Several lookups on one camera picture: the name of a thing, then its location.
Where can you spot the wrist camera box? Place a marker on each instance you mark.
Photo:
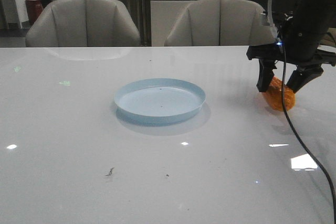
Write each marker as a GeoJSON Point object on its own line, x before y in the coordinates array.
{"type": "Point", "coordinates": [268, 21]}

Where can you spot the red bin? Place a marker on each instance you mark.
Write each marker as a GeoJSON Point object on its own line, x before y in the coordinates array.
{"type": "Point", "coordinates": [34, 9]}

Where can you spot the right beige upholstered chair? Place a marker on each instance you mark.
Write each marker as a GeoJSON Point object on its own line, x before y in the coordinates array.
{"type": "Point", "coordinates": [220, 23]}

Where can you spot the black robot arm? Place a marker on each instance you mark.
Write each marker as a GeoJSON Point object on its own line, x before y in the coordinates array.
{"type": "Point", "coordinates": [319, 1]}

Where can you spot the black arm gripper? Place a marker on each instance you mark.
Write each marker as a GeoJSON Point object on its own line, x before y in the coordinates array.
{"type": "Point", "coordinates": [296, 41]}

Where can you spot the left beige upholstered chair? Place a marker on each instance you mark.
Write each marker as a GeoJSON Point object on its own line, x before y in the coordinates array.
{"type": "Point", "coordinates": [84, 23]}

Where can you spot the small debris scrap on table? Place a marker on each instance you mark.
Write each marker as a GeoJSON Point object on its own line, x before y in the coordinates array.
{"type": "Point", "coordinates": [110, 172]}

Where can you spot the orange corn cob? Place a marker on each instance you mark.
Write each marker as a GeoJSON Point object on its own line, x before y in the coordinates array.
{"type": "Point", "coordinates": [273, 95]}

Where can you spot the light blue round plate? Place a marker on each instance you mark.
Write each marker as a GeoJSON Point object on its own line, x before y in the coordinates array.
{"type": "Point", "coordinates": [159, 101]}

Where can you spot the beige upholstered chair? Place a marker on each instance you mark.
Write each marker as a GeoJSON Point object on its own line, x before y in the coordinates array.
{"type": "Point", "coordinates": [220, 23]}
{"type": "Point", "coordinates": [84, 23]}

